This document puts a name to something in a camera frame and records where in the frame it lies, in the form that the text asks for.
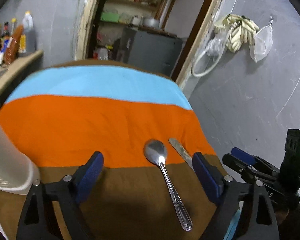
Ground silver ornate spoon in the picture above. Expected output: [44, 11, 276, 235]
[144, 140, 193, 232]

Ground white plastic utensil caddy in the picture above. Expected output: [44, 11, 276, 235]
[0, 126, 40, 195]

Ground colourful striped table cloth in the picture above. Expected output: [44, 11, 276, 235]
[0, 60, 222, 239]

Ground hanging white mesh bag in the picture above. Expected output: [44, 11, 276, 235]
[249, 16, 273, 63]

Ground hanging cream gloves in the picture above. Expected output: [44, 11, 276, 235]
[213, 14, 260, 53]

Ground grey cabinet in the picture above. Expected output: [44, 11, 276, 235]
[116, 28, 183, 76]

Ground metal pot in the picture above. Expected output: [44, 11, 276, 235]
[142, 17, 160, 29]

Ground orange snack bag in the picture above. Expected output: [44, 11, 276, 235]
[4, 24, 24, 65]

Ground large oil jug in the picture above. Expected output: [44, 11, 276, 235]
[18, 11, 36, 57]

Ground green box on shelf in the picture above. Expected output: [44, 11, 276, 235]
[100, 12, 120, 22]

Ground white hose loop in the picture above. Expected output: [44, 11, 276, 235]
[191, 28, 233, 78]

